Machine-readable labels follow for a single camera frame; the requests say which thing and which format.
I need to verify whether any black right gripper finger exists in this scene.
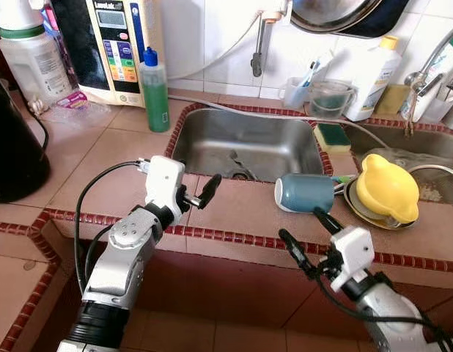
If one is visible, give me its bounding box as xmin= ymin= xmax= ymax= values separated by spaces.
xmin=313 ymin=208 xmax=345 ymax=235
xmin=278 ymin=229 xmax=319 ymax=278

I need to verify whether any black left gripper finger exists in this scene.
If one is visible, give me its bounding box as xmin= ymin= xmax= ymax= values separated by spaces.
xmin=194 ymin=173 xmax=223 ymax=210

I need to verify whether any blue cup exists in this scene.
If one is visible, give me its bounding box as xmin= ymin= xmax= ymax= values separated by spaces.
xmin=275 ymin=173 xmax=336 ymax=214

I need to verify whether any yellow plastic bowl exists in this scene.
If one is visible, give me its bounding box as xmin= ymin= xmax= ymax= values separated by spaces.
xmin=356 ymin=153 xmax=421 ymax=224

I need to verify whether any steel spoon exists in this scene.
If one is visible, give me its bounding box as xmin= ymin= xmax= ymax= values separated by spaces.
xmin=333 ymin=180 xmax=353 ymax=196

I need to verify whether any stainless steel sink basin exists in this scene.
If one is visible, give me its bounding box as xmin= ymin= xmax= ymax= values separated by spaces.
xmin=342 ymin=123 xmax=453 ymax=205
xmin=172 ymin=109 xmax=326 ymax=183

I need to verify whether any green and yellow sponge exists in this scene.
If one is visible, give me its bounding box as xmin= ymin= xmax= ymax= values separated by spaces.
xmin=314 ymin=122 xmax=352 ymax=153

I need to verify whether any green dish soap bottle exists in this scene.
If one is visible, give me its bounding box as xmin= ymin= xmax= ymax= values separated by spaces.
xmin=139 ymin=46 xmax=171 ymax=133

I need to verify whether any steel strainer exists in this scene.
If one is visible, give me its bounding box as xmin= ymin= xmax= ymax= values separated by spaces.
xmin=410 ymin=164 xmax=453 ymax=205

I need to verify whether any clear measuring jug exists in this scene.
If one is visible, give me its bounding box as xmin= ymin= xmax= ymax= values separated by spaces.
xmin=307 ymin=79 xmax=356 ymax=120

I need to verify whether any crumpled clear plastic bag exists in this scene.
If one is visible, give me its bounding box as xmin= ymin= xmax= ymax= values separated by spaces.
xmin=384 ymin=149 xmax=453 ymax=177

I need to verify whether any clear toothbrush cup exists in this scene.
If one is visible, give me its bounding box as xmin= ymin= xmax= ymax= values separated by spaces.
xmin=279 ymin=76 xmax=312 ymax=111

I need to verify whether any clear plastic wrapper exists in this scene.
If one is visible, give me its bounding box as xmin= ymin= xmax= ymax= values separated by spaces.
xmin=47 ymin=103 xmax=114 ymax=131

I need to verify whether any white bottle yellow cap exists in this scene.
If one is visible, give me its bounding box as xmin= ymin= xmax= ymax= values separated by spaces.
xmin=345 ymin=35 xmax=402 ymax=122

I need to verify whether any blue toothbrush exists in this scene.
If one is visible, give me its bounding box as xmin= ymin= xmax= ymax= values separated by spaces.
xmin=303 ymin=60 xmax=323 ymax=87

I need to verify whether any pink packet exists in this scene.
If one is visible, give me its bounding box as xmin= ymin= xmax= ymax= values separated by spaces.
xmin=56 ymin=90 xmax=89 ymax=109

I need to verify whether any white plastic cup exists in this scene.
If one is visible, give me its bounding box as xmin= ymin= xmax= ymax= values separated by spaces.
xmin=423 ymin=95 xmax=453 ymax=124

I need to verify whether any chrome sink faucet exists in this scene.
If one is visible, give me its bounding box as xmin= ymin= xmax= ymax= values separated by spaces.
xmin=402 ymin=22 xmax=453 ymax=136

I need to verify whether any cream water ionizer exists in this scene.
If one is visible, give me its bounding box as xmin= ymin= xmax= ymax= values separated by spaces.
xmin=51 ymin=0 xmax=165 ymax=107

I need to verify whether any white bottle green cap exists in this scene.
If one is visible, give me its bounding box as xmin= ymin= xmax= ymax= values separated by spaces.
xmin=413 ymin=33 xmax=453 ymax=122

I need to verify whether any large white plastic jug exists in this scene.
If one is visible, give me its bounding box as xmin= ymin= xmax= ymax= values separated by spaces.
xmin=0 ymin=0 xmax=73 ymax=111

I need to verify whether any hanging steel wok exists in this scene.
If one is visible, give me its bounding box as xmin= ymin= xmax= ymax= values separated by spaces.
xmin=289 ymin=0 xmax=383 ymax=34

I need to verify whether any hanging black frying pan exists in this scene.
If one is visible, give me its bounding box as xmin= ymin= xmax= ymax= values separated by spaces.
xmin=336 ymin=0 xmax=412 ymax=39

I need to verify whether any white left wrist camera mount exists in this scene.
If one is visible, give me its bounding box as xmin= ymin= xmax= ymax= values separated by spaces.
xmin=142 ymin=155 xmax=187 ymax=213

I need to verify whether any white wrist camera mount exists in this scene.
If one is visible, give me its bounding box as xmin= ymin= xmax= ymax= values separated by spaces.
xmin=328 ymin=226 xmax=375 ymax=274
xmin=142 ymin=155 xmax=187 ymax=213

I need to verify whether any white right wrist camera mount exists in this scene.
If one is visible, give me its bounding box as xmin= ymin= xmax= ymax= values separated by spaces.
xmin=328 ymin=226 xmax=375 ymax=274

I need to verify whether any thin white water hose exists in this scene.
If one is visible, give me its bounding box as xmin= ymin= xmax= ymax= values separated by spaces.
xmin=168 ymin=13 xmax=265 ymax=81

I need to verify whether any grey wall tap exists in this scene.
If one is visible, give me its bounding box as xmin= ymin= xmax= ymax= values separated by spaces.
xmin=250 ymin=0 xmax=292 ymax=78

